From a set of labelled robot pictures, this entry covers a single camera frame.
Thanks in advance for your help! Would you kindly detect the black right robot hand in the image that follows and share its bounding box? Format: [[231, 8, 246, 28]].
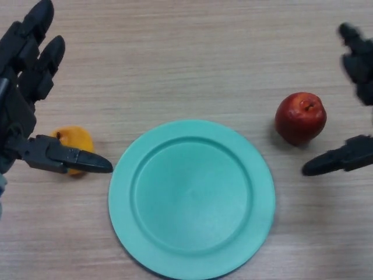
[[301, 22, 373, 177]]

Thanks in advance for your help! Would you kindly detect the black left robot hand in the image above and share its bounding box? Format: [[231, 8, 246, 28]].
[[0, 0, 114, 176]]

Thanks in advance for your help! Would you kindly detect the red apple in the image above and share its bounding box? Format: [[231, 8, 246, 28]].
[[275, 92, 327, 146]]

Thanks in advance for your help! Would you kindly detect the green round plate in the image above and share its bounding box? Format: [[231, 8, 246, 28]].
[[108, 119, 276, 280]]

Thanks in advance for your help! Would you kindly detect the yellow pear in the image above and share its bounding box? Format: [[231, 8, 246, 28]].
[[48, 125, 95, 178]]

